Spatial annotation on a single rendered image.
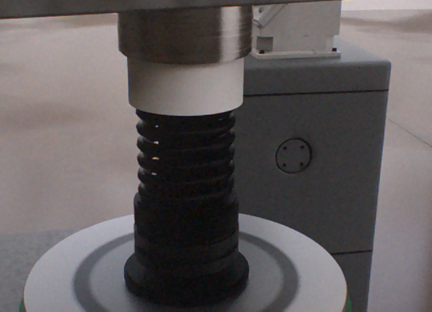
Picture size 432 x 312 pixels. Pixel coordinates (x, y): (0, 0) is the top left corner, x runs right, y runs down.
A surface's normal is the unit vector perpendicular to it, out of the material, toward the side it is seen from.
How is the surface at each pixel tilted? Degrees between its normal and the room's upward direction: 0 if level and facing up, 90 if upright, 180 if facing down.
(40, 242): 0
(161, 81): 90
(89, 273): 0
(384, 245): 0
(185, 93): 90
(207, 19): 90
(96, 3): 90
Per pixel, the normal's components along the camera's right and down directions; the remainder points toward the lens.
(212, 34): 0.39, 0.30
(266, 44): -0.54, 0.27
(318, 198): 0.18, 0.33
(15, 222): 0.01, -0.95
